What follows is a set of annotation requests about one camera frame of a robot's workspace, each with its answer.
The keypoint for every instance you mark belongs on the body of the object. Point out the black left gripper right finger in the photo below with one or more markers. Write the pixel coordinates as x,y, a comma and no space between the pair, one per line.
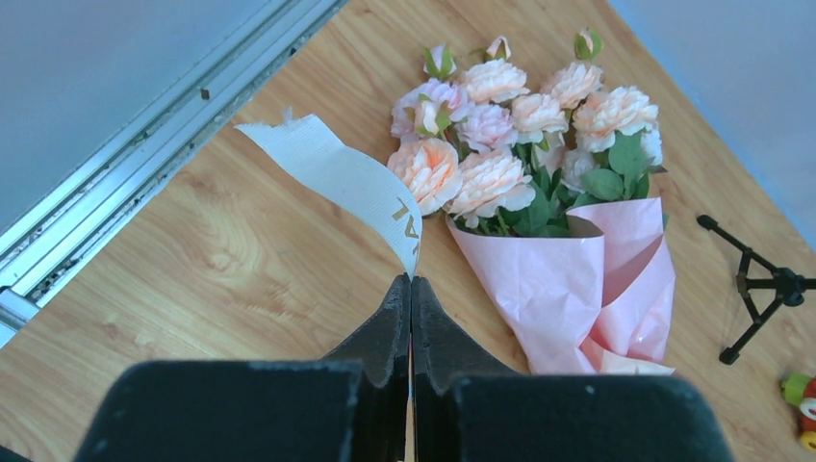
469,406

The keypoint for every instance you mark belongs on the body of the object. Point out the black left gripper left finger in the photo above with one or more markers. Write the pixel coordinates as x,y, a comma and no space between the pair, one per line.
349,405

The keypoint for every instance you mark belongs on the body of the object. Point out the white printed ribbon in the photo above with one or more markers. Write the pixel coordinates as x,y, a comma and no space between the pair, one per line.
313,155

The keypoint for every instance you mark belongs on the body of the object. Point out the pink flower bouquet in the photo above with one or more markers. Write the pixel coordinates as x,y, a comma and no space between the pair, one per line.
546,190

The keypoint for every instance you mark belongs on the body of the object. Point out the red toy car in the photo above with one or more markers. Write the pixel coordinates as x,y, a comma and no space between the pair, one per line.
798,390

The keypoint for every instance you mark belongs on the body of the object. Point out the black tripod microphone stand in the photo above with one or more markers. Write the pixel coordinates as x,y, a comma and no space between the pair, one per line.
788,286

